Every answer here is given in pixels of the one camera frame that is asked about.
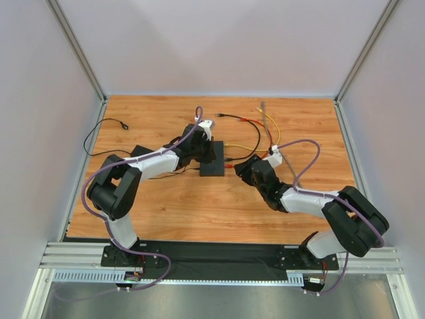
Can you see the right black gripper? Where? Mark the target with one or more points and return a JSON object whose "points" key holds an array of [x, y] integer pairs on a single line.
{"points": [[248, 169]]}

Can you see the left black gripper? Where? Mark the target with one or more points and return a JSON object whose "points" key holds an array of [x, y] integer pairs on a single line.
{"points": [[206, 151]]}

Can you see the black network switch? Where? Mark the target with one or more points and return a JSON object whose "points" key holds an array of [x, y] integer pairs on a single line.
{"points": [[216, 167]]}

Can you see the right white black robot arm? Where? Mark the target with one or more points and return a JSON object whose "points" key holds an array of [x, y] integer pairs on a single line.
{"points": [[356, 224]]}

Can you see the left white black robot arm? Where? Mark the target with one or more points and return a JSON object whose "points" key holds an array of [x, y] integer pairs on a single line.
{"points": [[110, 192]]}

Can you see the black cloth strip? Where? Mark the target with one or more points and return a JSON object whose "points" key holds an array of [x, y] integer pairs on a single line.
{"points": [[218, 261]]}

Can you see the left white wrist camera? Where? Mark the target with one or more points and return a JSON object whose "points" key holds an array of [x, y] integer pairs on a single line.
{"points": [[206, 125]]}

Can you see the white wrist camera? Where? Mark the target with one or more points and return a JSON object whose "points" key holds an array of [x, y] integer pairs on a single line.
{"points": [[206, 125], [275, 157]]}

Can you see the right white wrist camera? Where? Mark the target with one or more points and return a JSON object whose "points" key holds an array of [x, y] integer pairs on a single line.
{"points": [[275, 157]]}

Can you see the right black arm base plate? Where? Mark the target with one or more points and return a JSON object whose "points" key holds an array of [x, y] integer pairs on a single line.
{"points": [[298, 258]]}

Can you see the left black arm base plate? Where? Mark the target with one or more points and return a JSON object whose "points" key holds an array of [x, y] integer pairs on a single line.
{"points": [[114, 257]]}

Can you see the slotted grey cable duct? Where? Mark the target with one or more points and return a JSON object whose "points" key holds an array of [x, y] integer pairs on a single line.
{"points": [[125, 277]]}

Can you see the aluminium front frame rail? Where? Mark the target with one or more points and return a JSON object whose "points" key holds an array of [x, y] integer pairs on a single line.
{"points": [[74, 255]]}

